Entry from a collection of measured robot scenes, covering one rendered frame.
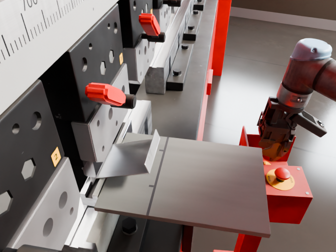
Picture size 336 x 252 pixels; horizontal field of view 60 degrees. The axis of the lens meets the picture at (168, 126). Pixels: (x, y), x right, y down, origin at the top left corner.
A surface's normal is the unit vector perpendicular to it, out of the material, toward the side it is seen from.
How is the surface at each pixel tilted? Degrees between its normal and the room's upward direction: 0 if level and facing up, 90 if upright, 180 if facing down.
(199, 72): 0
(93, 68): 90
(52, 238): 90
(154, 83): 90
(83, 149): 90
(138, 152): 18
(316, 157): 0
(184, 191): 0
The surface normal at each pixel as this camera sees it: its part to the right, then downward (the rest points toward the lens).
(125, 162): -0.31, -0.77
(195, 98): 0.00, -0.77
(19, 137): 0.98, 0.11
